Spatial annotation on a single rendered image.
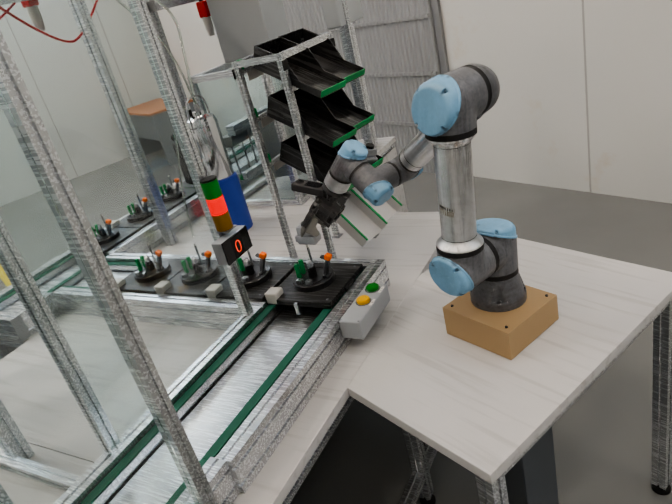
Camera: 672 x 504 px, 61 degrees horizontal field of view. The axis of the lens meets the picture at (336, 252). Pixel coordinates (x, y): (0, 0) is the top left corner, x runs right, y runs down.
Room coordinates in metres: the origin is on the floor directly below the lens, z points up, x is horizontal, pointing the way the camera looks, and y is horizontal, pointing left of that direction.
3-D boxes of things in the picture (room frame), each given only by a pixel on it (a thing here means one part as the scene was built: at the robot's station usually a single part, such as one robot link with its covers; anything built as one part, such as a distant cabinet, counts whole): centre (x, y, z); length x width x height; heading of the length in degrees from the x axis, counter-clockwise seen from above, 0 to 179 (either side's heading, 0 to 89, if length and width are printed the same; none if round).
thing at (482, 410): (1.38, -0.38, 0.84); 0.90 x 0.70 x 0.03; 123
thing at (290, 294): (1.66, 0.09, 0.96); 0.24 x 0.24 x 0.02; 57
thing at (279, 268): (1.80, 0.31, 1.01); 0.24 x 0.24 x 0.13; 57
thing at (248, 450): (1.35, 0.11, 0.91); 0.89 x 0.06 x 0.11; 147
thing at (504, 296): (1.34, -0.41, 0.99); 0.15 x 0.15 x 0.10
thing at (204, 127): (2.60, 0.43, 1.32); 0.14 x 0.14 x 0.38
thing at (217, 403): (1.42, 0.28, 0.91); 0.84 x 0.28 x 0.10; 147
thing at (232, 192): (2.60, 0.43, 0.99); 0.16 x 0.16 x 0.27
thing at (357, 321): (1.47, -0.04, 0.93); 0.21 x 0.07 x 0.06; 147
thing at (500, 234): (1.33, -0.41, 1.11); 0.13 x 0.12 x 0.14; 125
